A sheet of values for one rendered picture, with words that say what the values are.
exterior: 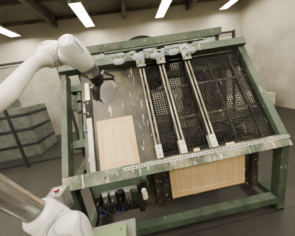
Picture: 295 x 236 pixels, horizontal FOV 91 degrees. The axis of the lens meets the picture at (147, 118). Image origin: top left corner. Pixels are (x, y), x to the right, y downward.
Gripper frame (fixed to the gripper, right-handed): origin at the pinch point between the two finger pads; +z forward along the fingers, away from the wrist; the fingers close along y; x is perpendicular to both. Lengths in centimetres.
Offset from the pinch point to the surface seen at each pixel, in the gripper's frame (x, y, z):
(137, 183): -28, -47, 64
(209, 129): -67, 30, 73
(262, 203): -146, -6, 130
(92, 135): 30, -30, 47
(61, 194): 9, -76, 28
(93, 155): 18, -45, 50
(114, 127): 17, -12, 53
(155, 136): -25, -2, 59
